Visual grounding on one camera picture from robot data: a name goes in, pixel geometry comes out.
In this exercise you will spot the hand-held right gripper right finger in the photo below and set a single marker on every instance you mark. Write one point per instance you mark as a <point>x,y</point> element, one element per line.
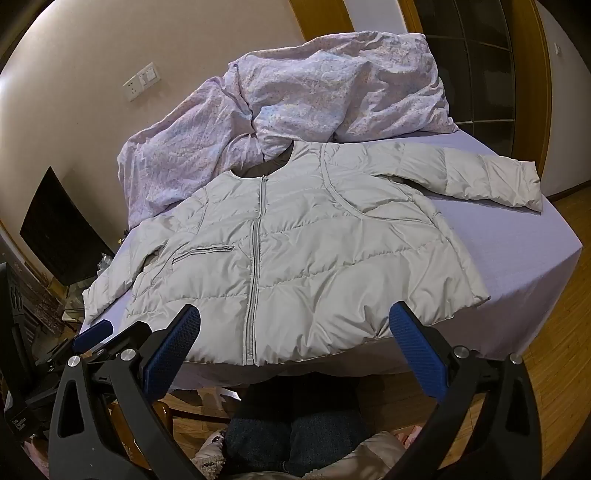
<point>418,353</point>

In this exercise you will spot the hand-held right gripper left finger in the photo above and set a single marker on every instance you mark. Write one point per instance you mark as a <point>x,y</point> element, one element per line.
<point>171,355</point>

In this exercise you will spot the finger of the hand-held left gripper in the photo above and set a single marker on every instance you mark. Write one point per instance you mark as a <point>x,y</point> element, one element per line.
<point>93,334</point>
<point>134,333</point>

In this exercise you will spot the white puffer jacket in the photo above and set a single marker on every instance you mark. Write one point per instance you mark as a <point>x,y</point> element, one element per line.
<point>295,258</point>

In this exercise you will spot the pink slipper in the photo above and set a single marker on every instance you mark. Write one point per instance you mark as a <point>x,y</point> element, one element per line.
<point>410,436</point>

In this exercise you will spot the black monitor screen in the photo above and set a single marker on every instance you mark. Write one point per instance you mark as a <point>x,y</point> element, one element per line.
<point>62,230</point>

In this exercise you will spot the person's right leg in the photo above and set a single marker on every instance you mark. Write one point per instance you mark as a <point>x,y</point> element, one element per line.
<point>325,429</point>

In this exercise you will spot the person's leg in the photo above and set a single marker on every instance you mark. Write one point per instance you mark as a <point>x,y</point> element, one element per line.
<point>258,443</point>
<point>325,429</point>

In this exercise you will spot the person's left leg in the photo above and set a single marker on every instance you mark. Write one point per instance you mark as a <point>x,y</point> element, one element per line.
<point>258,443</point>

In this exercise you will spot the lavender bed sheet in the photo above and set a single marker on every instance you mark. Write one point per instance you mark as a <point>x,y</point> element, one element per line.
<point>498,240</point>

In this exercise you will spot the floral lilac duvet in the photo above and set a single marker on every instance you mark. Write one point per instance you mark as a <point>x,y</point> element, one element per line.
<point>314,87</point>

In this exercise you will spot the dark glass pane door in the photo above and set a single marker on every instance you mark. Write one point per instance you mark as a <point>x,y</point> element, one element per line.
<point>466,69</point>

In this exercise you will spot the white wall socket plate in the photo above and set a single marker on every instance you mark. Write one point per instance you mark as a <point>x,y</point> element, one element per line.
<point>133,89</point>

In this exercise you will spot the white wall switch plate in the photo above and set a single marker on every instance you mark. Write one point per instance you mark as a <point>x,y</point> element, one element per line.
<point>150,75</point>

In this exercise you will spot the wooden door frame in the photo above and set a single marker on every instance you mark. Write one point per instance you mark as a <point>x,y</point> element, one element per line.
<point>531,92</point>

